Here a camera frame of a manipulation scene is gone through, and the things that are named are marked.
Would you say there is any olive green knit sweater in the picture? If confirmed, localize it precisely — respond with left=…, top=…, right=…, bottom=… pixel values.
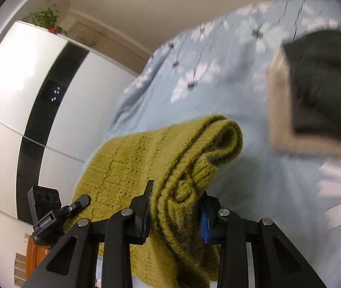
left=73, top=114, right=243, bottom=287

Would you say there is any brown wooden cabinet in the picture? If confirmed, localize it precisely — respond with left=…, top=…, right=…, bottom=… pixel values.
left=13, top=234, right=51, bottom=287

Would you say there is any white wardrobe with black stripe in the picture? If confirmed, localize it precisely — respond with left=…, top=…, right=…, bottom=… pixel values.
left=0, top=19, right=138, bottom=288

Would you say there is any beige folded garment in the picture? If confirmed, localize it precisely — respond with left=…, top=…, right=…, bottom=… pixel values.
left=266, top=49, right=341, bottom=158

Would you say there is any wooden door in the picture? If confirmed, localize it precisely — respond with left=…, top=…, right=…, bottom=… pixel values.
left=60, top=9, right=151, bottom=74

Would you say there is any potted green plant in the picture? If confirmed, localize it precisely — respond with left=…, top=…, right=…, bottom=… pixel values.
left=22, top=4, right=67, bottom=36

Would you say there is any light blue floral duvet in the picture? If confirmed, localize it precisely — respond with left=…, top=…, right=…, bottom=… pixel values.
left=77, top=0, right=341, bottom=288

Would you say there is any dark grey folded garment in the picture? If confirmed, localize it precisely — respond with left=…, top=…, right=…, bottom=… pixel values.
left=282, top=30, right=341, bottom=140

